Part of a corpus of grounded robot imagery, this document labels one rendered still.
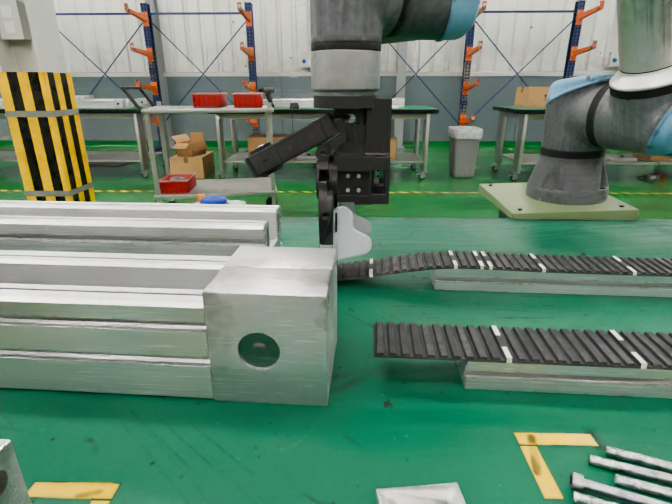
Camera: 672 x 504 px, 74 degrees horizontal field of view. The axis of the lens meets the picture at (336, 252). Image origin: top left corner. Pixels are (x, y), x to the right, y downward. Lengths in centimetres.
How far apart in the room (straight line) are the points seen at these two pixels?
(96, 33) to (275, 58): 297
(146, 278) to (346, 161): 23
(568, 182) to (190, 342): 78
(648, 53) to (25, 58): 361
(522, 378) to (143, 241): 43
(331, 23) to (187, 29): 803
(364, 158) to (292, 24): 767
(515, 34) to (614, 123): 760
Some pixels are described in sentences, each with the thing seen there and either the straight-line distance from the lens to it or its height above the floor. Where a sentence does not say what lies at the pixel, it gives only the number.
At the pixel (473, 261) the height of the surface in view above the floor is 82.
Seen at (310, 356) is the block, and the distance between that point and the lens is 34.
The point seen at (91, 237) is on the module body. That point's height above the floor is 84.
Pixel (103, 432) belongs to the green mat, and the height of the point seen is 78.
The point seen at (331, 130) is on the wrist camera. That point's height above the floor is 97.
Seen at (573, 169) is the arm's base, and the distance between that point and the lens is 97.
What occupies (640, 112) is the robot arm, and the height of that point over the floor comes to 97.
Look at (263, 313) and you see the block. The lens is 33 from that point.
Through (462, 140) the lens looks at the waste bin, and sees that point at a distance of 542.
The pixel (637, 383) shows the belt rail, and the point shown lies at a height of 79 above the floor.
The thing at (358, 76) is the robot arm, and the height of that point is 102.
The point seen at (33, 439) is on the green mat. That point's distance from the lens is 40.
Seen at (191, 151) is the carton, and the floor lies 30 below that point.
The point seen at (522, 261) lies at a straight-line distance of 58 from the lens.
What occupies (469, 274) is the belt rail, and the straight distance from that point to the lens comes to 56.
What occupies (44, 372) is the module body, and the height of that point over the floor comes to 80.
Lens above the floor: 101
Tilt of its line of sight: 20 degrees down
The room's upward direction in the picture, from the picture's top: straight up
